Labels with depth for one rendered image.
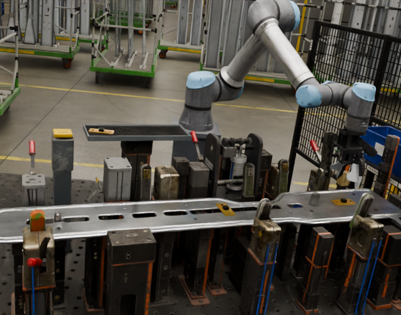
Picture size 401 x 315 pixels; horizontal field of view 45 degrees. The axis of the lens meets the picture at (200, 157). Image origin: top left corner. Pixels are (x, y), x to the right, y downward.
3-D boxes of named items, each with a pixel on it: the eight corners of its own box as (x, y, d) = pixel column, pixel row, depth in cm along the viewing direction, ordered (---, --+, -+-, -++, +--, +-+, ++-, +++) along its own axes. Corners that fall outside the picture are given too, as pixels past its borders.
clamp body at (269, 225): (245, 331, 149) (263, 232, 137) (230, 307, 160) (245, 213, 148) (272, 327, 152) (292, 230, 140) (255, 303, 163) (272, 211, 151)
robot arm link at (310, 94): (245, -11, 170) (321, 94, 152) (266, -9, 177) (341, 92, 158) (228, 14, 178) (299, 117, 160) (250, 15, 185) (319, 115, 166)
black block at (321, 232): (305, 320, 158) (322, 241, 148) (288, 299, 167) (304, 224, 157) (325, 317, 161) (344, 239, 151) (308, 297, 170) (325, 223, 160)
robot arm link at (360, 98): (360, 80, 165) (382, 86, 159) (353, 112, 169) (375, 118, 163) (346, 82, 160) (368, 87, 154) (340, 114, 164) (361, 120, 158)
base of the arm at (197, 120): (178, 119, 217) (180, 97, 213) (212, 122, 218) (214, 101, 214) (178, 129, 202) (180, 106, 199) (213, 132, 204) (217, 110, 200)
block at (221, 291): (212, 296, 164) (223, 220, 154) (199, 274, 175) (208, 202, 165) (227, 294, 166) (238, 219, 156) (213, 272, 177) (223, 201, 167)
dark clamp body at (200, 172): (179, 269, 178) (190, 172, 165) (169, 249, 189) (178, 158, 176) (207, 265, 181) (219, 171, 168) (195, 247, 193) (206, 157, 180)
